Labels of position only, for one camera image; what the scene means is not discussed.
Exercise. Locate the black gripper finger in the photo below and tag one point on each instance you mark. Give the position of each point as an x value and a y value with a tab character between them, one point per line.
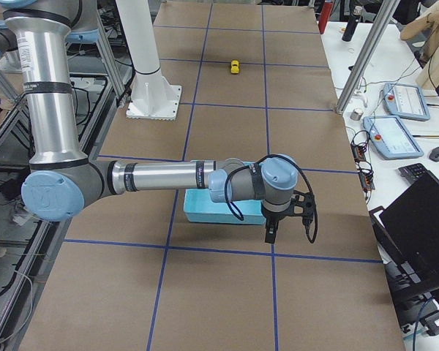
271	231

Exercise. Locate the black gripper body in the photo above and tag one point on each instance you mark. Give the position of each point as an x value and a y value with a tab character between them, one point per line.
272	216

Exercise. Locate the yellow beetle toy car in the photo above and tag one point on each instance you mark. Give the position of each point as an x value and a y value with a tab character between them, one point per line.
234	67

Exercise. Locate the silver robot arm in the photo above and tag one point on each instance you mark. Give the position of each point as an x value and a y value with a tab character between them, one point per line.
63	181

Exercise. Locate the light blue plastic bin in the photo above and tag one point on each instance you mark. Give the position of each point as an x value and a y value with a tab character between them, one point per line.
208	206

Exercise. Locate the small silver metal cylinder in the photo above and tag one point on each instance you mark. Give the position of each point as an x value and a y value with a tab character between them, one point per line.
356	114

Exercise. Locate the near blue teach pendant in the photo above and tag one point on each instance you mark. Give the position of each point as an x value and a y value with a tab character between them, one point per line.
391	138

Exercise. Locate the blue teach pendant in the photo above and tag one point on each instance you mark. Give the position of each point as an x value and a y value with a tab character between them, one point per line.
405	101
391	138

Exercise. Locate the black laptop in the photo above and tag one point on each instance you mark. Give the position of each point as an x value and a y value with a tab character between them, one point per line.
408	230

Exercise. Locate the black keyboard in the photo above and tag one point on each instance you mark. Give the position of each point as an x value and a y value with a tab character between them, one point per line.
411	173

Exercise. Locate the far blue teach pendant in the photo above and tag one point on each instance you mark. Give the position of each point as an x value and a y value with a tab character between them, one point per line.
405	101

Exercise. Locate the black computer mouse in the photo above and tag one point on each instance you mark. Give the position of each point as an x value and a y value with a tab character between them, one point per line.
434	154

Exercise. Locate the black bottle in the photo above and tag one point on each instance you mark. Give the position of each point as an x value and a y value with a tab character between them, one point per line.
353	21

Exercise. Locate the red cylinder bottle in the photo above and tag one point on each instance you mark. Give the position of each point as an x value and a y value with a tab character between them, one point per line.
325	14

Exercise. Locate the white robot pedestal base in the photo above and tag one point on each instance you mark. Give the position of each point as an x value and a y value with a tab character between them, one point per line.
152	96

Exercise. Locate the aluminium frame post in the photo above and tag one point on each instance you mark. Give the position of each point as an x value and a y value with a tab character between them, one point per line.
387	9

